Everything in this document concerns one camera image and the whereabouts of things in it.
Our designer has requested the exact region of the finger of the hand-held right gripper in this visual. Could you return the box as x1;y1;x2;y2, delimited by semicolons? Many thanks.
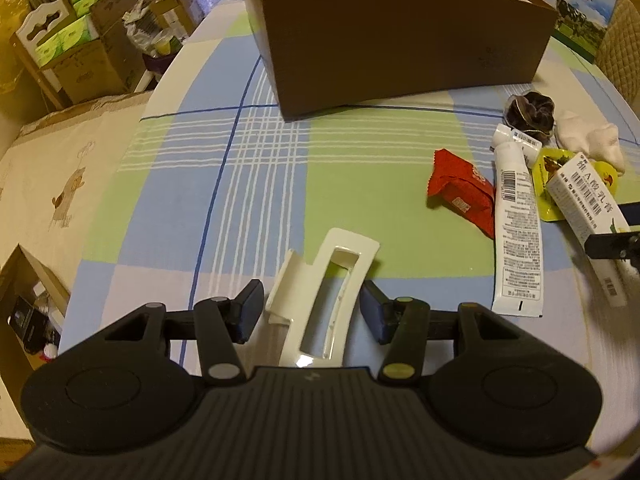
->
584;231;640;277

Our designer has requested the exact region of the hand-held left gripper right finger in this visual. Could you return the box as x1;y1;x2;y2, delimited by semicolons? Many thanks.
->
360;280;526;386

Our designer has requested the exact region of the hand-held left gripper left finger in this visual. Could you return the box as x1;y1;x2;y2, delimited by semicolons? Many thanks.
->
102;280;265;386

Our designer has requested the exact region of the white plastic clip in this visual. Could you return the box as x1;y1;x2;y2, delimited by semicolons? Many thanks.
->
264;227;381;367

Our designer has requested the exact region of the white ointment box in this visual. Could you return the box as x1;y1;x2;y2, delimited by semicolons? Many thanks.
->
545;152;632;307

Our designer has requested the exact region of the yellow snack packet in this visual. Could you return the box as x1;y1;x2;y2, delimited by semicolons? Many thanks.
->
530;147;586;223

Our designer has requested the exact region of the white tube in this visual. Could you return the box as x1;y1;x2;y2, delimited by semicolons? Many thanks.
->
490;124;546;318

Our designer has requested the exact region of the red snack packet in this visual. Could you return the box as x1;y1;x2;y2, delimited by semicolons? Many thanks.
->
426;149;497;239

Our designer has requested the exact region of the brown cardboard box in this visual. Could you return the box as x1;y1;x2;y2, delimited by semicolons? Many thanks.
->
236;0;558;122

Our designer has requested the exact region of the dark hair scrunchie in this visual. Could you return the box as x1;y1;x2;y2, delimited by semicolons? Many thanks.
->
504;91;557;142

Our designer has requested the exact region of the plaid tablecloth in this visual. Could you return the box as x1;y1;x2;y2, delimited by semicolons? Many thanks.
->
59;0;640;461

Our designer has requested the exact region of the quilted chair back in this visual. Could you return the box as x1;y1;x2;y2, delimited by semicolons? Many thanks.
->
595;0;640;111

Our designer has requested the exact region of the open brown storage box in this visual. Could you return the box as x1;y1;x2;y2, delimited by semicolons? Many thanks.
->
0;245;71;411

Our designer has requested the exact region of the light blue milk carton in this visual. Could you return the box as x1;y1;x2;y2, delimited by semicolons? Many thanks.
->
492;0;621;63

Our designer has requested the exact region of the printed bed sheet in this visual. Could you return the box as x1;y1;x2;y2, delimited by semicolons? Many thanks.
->
0;92;153;441

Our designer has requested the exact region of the large cardboard box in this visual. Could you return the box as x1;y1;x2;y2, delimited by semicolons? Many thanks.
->
50;0;151;106

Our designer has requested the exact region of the open box with flap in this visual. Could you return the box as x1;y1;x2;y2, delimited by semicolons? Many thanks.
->
150;0;197;43

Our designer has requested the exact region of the crumpled plastic bag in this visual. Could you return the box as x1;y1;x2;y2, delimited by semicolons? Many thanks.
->
122;0;176;56

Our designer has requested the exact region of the stack of green tissue packs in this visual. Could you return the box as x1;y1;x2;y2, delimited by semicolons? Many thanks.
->
35;0;99;68

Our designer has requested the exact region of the yellow plastic bag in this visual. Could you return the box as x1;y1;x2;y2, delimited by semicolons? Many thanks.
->
0;0;32;96

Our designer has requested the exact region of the white carton with handle cutouts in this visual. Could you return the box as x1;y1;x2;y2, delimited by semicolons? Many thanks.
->
10;0;76;68

